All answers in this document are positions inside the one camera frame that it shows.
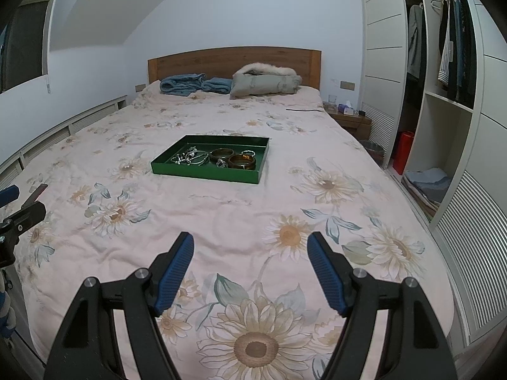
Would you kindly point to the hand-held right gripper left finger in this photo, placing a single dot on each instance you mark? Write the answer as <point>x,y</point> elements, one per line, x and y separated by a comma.
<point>174,273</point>

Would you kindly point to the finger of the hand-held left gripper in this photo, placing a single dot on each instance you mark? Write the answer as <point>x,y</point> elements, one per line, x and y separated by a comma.
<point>8,196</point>
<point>27,215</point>

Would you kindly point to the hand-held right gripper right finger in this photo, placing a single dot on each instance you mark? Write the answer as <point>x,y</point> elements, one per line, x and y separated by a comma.
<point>326,273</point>

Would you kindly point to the amber bangle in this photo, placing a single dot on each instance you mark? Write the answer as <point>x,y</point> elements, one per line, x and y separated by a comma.
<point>222,152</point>
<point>241,162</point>

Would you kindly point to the green tray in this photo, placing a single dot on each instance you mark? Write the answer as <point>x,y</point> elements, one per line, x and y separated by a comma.
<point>255,152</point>

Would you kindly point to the floral bed sheet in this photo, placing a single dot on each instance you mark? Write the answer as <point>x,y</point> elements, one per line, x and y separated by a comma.
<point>222,213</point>

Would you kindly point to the white slatted radiator cover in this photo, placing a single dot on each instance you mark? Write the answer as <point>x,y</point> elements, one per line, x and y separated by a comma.
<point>59,126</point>

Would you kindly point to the silver bangle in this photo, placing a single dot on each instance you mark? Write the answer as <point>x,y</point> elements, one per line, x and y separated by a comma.
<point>202,161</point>

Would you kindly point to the mesh wastebasket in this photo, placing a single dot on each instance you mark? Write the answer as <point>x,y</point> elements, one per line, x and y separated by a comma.
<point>372,152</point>

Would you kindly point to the pile of folded clothes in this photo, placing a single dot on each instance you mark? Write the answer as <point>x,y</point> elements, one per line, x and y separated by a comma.
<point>427,190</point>

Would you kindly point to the red box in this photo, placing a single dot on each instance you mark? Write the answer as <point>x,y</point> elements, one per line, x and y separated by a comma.
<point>403,152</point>

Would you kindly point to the wooden nightstand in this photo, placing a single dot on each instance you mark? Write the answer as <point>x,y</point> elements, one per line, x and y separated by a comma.
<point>350,122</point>

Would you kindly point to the window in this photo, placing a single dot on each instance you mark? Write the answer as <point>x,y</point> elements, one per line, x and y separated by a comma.
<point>27,35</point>

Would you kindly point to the tissue box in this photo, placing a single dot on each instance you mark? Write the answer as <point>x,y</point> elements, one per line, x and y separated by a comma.
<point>347,109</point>

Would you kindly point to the glass cup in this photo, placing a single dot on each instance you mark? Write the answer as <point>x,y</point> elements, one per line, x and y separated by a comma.
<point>332,99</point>

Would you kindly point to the blue folded blanket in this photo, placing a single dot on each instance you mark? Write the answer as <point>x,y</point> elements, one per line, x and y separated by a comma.
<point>182,84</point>
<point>217,86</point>

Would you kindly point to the grey fur-trimmed jacket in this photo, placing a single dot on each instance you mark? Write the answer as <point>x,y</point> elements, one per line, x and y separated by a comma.
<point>265,83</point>

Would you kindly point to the wooden headboard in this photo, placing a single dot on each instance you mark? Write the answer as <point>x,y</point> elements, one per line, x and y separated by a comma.
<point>237,61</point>

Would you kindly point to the white wardrobe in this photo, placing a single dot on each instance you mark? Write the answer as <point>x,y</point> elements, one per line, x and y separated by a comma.
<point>384,47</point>

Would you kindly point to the grey hanging garment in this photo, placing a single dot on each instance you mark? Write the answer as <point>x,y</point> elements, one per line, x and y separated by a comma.
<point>416,39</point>

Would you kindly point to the row of hanging clothes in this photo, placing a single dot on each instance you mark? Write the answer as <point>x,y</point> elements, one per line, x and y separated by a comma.
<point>455,47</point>

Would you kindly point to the beige wall switch plate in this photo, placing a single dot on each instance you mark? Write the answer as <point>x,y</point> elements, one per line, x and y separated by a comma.
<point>140,88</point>
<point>347,85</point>

